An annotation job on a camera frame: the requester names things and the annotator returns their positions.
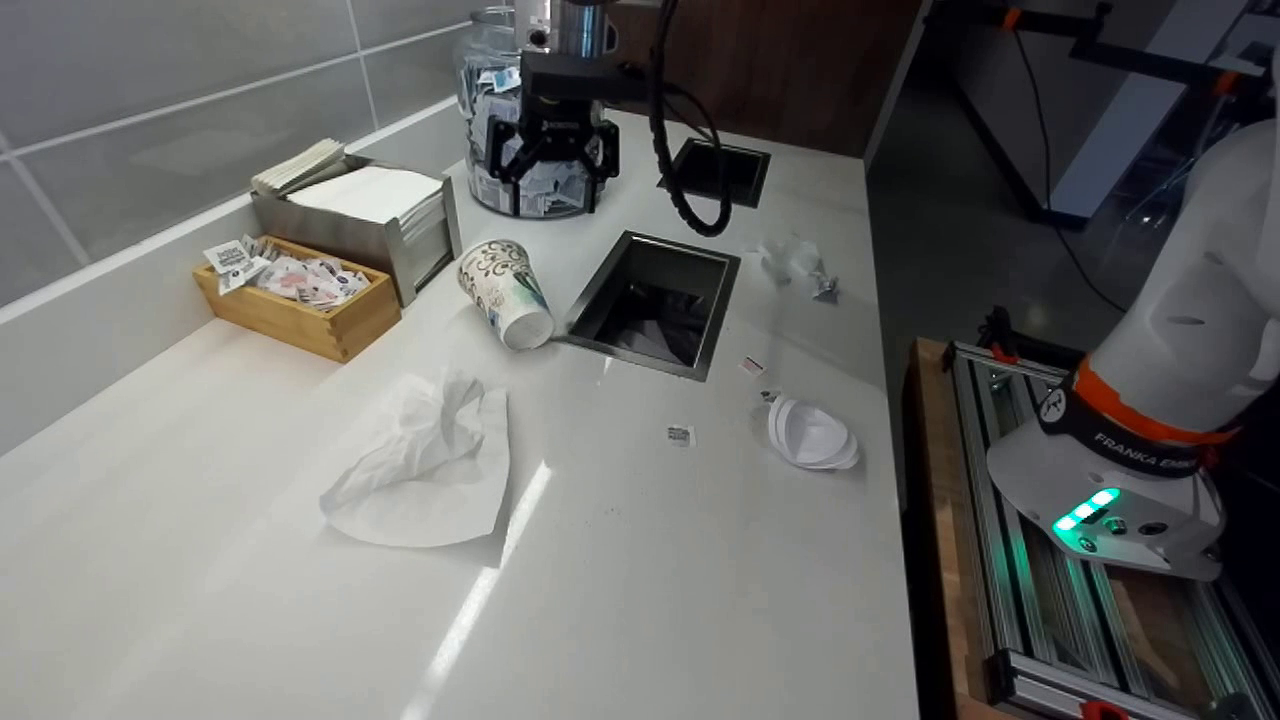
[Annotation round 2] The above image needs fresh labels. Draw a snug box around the white tissue behind cup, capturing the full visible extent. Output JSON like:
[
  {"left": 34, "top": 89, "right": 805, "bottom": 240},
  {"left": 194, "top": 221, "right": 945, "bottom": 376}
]
[{"left": 320, "top": 376, "right": 513, "bottom": 551}]

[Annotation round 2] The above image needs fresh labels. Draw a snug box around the patterned paper cup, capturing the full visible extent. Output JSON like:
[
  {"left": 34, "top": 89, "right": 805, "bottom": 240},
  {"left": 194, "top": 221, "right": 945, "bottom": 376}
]
[{"left": 458, "top": 240, "right": 558, "bottom": 352}]

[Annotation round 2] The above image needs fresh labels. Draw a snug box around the black power cable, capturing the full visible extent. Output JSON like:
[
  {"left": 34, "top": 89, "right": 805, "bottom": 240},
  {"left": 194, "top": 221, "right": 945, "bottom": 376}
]
[{"left": 646, "top": 0, "right": 735, "bottom": 240}]

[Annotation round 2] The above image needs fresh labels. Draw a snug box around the near square counter opening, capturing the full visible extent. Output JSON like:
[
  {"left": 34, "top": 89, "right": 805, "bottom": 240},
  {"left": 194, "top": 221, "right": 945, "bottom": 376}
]
[{"left": 563, "top": 234, "right": 739, "bottom": 379}]

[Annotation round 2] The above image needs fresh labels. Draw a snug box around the small wooden packet box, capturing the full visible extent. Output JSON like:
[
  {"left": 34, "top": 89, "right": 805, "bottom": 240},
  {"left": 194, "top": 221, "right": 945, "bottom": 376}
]
[{"left": 194, "top": 235, "right": 402, "bottom": 362}]

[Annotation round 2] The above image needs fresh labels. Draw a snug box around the small crumpled foil wrapper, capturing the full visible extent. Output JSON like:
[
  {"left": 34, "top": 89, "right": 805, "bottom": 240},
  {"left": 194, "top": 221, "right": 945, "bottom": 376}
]
[{"left": 812, "top": 270, "right": 841, "bottom": 306}]

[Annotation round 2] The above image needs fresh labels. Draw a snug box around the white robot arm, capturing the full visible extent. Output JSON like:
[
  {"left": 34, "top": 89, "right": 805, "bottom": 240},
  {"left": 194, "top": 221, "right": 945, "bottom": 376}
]
[{"left": 482, "top": 0, "right": 1280, "bottom": 581}]

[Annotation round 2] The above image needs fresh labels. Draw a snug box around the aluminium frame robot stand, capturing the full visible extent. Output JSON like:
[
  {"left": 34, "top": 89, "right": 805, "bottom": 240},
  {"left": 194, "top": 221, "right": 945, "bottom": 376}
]
[{"left": 904, "top": 338, "right": 1280, "bottom": 720}]

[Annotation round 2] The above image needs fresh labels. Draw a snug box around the crumpled white napkin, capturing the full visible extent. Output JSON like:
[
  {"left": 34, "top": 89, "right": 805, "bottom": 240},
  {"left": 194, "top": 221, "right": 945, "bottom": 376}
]
[{"left": 758, "top": 244, "right": 828, "bottom": 296}]

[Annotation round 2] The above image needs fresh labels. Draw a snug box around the white plastic cup lid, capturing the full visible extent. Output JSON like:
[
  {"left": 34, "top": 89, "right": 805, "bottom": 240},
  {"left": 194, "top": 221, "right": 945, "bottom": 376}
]
[{"left": 768, "top": 398, "right": 860, "bottom": 474}]

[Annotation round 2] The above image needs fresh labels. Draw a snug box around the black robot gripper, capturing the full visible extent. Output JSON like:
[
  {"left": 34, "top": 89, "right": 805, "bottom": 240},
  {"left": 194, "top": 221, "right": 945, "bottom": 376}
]
[{"left": 486, "top": 54, "right": 625, "bottom": 181}]

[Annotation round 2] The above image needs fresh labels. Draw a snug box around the glass jar of packets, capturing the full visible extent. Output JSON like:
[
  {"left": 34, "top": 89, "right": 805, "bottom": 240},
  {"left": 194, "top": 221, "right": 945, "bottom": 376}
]
[{"left": 458, "top": 0, "right": 621, "bottom": 221}]

